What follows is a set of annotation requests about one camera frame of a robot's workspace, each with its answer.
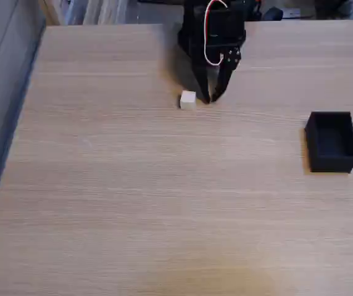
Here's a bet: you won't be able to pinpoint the white cube block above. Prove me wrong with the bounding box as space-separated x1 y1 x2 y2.
179 90 197 110

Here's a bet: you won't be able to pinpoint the black open box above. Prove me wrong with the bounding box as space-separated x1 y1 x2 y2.
304 111 353 174

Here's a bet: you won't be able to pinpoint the dark blue background object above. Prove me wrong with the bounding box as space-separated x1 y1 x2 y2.
262 7 284 22

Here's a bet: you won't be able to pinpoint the white slatted panels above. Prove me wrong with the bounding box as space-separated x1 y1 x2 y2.
64 0 138 26

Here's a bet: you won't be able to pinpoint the light wooden post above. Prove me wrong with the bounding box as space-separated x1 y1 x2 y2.
38 0 62 26

